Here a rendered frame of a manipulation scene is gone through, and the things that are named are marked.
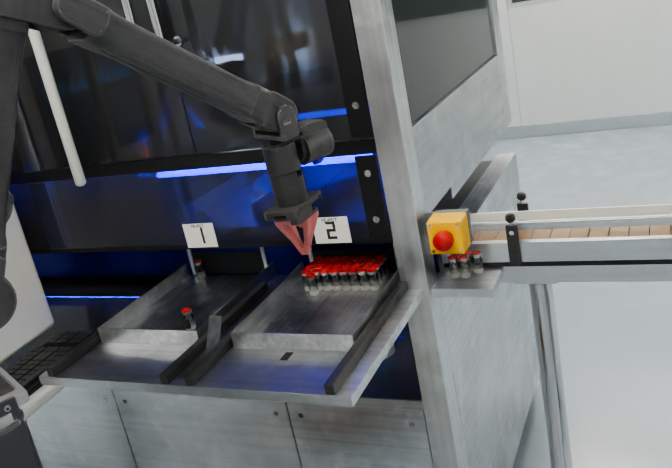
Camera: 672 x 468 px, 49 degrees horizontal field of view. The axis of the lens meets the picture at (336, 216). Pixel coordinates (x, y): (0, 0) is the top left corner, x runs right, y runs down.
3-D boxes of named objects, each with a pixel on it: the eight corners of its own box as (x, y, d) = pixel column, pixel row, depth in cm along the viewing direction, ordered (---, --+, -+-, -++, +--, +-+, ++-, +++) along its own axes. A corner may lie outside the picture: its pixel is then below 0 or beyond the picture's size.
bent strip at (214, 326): (216, 341, 151) (209, 315, 149) (229, 341, 150) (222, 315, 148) (177, 378, 139) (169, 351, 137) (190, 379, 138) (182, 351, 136)
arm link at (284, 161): (253, 142, 125) (273, 143, 121) (284, 130, 129) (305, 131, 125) (263, 181, 127) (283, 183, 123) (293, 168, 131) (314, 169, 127)
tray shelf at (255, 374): (174, 283, 193) (172, 276, 192) (433, 281, 163) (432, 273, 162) (41, 384, 152) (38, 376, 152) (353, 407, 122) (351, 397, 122)
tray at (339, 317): (304, 275, 176) (301, 261, 175) (409, 273, 165) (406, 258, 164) (234, 348, 146) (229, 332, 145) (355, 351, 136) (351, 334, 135)
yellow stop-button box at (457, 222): (440, 241, 157) (435, 209, 155) (473, 240, 154) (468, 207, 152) (430, 255, 151) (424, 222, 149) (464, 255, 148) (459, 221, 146)
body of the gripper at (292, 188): (323, 199, 131) (314, 160, 129) (298, 221, 123) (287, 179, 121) (291, 202, 134) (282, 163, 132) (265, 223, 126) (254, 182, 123)
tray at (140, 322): (188, 275, 190) (185, 263, 189) (277, 274, 179) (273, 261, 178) (101, 342, 161) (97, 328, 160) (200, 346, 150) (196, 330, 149)
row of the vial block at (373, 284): (307, 287, 168) (303, 268, 166) (381, 286, 160) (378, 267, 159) (303, 291, 166) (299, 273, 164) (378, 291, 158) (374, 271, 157)
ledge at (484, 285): (449, 269, 167) (448, 261, 167) (507, 268, 162) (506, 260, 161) (432, 297, 155) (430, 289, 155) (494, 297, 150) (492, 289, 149)
